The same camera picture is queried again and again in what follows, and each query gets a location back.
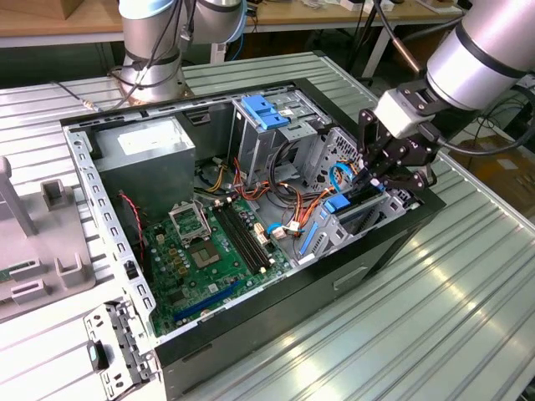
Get white box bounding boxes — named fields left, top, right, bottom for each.
left=340, top=0, right=396, bottom=13

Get red orange wire bundle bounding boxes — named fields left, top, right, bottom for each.
left=232, top=157, right=273, bottom=206

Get green motherboard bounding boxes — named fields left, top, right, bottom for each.
left=144, top=195, right=296, bottom=338

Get CPU socket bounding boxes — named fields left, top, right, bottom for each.
left=190, top=241, right=227, bottom=272

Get grey wrist mount block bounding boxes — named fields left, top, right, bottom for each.
left=374, top=89, right=430, bottom=139

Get blue data wire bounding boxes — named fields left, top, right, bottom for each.
left=329, top=160, right=385, bottom=194

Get black RAM slot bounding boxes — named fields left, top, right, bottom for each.
left=226, top=200, right=276, bottom=268
left=213, top=203, right=265, bottom=277

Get grey power supply unit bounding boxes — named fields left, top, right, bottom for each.
left=91, top=116, right=197, bottom=216

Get blue expansion slot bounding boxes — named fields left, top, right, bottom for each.
left=173, top=280, right=242, bottom=323

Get black plastic retainer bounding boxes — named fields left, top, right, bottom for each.
left=86, top=128, right=104, bottom=159

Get metal socket cover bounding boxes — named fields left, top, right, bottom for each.
left=168, top=202, right=212, bottom=247

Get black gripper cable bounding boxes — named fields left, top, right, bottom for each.
left=417, top=120, right=535, bottom=158

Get orange power wire black plug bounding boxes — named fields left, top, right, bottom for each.
left=273, top=160, right=369, bottom=237

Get red black fan wire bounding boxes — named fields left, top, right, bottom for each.
left=118, top=190, right=147, bottom=251

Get thin cable metal plug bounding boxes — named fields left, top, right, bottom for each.
left=52, top=79, right=104, bottom=113

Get black stand pole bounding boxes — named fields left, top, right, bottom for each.
left=346, top=0, right=385, bottom=84

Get black cable loop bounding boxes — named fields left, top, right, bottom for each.
left=269, top=140, right=306, bottom=197

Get black latch teal label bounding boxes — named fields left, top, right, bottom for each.
left=86, top=340, right=110, bottom=371

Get metal disk bay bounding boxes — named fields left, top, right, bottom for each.
left=294, top=179, right=409, bottom=268

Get blue plastic drive latch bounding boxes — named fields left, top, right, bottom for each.
left=242, top=95, right=290, bottom=131

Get hinged metal slot bracket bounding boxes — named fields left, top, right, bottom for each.
left=83, top=300, right=162, bottom=400

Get hard disk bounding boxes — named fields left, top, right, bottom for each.
left=297, top=183, right=388, bottom=258

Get black cable bundle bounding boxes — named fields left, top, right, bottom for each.
left=107, top=0, right=210, bottom=105

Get metal optical drive cage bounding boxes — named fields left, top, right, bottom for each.
left=227, top=89, right=331, bottom=189

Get black open PC case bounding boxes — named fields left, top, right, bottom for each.
left=60, top=77, right=447, bottom=401

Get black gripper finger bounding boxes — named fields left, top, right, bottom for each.
left=356, top=109, right=393, bottom=190
left=373, top=165, right=439, bottom=194

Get black case fan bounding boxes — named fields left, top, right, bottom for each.
left=112, top=190, right=151, bottom=281

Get wooden desk white frame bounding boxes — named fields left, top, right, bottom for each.
left=0, top=0, right=467, bottom=80

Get short blue wire white plug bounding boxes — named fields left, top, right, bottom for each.
left=267, top=221, right=303, bottom=241

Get yellow black wire bundle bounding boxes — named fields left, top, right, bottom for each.
left=205, top=157, right=231, bottom=194

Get large cardboard box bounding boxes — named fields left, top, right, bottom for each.
left=449, top=133, right=535, bottom=210

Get grey parts rack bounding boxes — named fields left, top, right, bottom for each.
left=0, top=155, right=112, bottom=322

